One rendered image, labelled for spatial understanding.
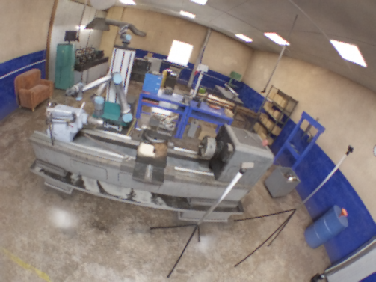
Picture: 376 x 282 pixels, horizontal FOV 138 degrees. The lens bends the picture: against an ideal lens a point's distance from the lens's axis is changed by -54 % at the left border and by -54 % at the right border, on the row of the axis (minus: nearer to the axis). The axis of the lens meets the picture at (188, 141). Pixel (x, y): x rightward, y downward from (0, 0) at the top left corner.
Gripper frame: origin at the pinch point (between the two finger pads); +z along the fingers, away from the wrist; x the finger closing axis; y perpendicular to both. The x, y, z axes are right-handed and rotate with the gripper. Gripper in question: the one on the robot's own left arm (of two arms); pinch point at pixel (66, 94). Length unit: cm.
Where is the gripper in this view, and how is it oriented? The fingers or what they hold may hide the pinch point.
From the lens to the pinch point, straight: 196.3
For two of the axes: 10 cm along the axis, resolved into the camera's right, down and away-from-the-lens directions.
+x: 9.1, 3.0, 3.0
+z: 0.7, 5.8, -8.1
